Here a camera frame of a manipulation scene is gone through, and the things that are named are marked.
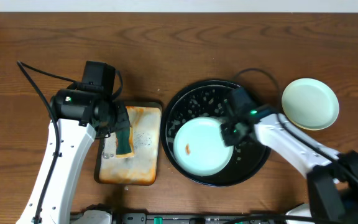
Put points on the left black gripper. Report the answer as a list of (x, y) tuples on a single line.
[(120, 118)]

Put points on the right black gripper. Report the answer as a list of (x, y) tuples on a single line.
[(229, 134)]

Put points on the yellow green scrub sponge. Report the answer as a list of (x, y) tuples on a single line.
[(124, 143)]

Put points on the light blue plate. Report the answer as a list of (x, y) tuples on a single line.
[(199, 148), (309, 97)]

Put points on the yellow plate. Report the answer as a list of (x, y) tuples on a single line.
[(313, 123)]

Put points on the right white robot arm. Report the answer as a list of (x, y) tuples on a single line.
[(332, 176)]

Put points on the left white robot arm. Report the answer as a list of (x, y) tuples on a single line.
[(79, 117)]

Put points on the rectangular soapy water tray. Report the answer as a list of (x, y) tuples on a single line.
[(138, 166)]

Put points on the round black tray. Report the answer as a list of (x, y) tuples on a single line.
[(205, 99)]

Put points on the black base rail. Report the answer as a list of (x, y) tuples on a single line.
[(142, 218)]

